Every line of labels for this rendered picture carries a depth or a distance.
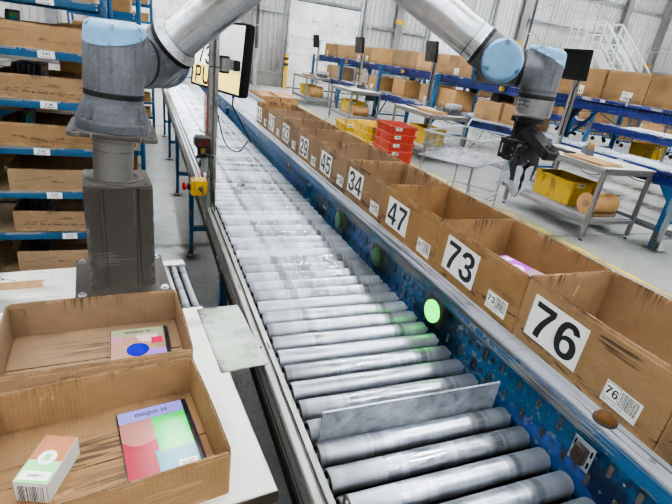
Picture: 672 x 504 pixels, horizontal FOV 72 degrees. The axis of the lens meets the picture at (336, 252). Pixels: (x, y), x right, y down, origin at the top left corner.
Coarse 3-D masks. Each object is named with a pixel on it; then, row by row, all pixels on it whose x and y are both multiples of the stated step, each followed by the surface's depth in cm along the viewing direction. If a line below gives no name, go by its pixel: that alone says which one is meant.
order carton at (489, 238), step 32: (448, 224) 143; (480, 224) 152; (512, 224) 157; (480, 256) 129; (512, 256) 158; (544, 256) 145; (576, 256) 134; (480, 288) 130; (512, 288) 119; (512, 320) 119
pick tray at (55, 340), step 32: (32, 320) 112; (64, 320) 116; (96, 320) 119; (128, 320) 123; (160, 320) 127; (0, 352) 100; (32, 352) 108; (64, 352) 109; (96, 352) 111; (192, 352) 103; (0, 384) 88; (32, 384) 90
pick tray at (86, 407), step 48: (48, 384) 87; (96, 384) 92; (144, 384) 97; (192, 384) 101; (0, 432) 86; (48, 432) 88; (96, 432) 89; (0, 480) 78; (96, 480) 80; (144, 480) 72; (192, 480) 77
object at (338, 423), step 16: (480, 384) 111; (496, 384) 112; (400, 400) 102; (416, 400) 104; (432, 400) 106; (448, 400) 108; (464, 400) 110; (480, 400) 112; (336, 416) 97; (352, 416) 99; (368, 416) 100; (384, 416) 102; (400, 416) 104; (416, 416) 106; (432, 416) 108; (448, 416) 110; (320, 432) 97; (336, 432) 99; (352, 432) 101
